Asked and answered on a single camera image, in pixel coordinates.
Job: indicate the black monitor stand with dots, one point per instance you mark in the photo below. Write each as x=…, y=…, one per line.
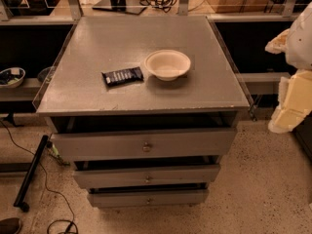
x=131, y=7

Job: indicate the dark bowl on shelf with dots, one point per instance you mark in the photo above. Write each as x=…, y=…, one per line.
x=46, y=74

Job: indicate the grey bottom drawer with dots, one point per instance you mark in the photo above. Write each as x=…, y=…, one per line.
x=151, y=198

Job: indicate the white bowl with items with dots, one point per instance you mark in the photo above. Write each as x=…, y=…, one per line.
x=11, y=77

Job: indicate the grey middle drawer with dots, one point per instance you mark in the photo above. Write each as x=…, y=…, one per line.
x=146, y=176

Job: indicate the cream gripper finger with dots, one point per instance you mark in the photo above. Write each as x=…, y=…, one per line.
x=295, y=102
x=278, y=44

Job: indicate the black bar on floor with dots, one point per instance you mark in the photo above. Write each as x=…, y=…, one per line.
x=19, y=202

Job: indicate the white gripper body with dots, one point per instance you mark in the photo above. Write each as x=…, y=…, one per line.
x=301, y=43

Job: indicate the grey drawer cabinet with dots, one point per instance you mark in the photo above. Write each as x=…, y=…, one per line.
x=208, y=96

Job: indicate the green object on floor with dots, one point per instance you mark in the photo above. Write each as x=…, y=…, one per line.
x=55, y=154

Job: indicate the grey top drawer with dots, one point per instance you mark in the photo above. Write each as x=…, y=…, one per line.
x=143, y=144

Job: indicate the dark shoe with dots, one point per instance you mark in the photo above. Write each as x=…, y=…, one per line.
x=10, y=225

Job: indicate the white paper bowl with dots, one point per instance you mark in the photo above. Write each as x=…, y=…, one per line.
x=167, y=65

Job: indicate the black snack bar wrapper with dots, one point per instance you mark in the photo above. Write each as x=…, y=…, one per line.
x=122, y=76

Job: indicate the grey drawer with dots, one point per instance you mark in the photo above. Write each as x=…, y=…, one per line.
x=151, y=198
x=146, y=176
x=143, y=144

